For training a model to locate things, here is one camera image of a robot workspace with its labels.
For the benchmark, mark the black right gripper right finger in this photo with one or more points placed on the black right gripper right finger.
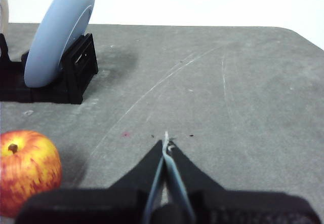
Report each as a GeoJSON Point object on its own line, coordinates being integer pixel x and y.
{"type": "Point", "coordinates": [240, 206]}

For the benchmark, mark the white plate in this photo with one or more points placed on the white plate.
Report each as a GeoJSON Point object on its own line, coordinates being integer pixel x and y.
{"type": "Point", "coordinates": [3, 8]}

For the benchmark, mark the red yellow apple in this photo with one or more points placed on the red yellow apple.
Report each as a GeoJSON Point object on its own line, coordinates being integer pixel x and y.
{"type": "Point", "coordinates": [27, 173]}

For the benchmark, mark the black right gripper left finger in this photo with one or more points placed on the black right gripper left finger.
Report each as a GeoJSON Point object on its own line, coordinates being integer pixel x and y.
{"type": "Point", "coordinates": [114, 205]}

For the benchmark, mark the black plate rack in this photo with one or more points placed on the black plate rack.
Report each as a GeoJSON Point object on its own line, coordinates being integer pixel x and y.
{"type": "Point", "coordinates": [76, 82]}

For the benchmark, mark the blue plate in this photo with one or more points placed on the blue plate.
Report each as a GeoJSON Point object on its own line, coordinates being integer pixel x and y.
{"type": "Point", "coordinates": [55, 39]}

